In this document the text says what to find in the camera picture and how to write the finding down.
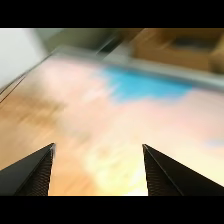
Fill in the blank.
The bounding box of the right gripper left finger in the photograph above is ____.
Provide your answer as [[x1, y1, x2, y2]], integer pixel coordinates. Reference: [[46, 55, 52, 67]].
[[0, 142, 57, 196]]

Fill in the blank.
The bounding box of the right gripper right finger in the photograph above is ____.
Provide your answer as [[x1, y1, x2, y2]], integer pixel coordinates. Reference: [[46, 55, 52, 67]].
[[142, 143, 224, 196]]

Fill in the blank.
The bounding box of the silver frame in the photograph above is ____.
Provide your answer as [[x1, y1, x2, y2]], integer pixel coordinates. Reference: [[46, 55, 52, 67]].
[[49, 44, 224, 90]]

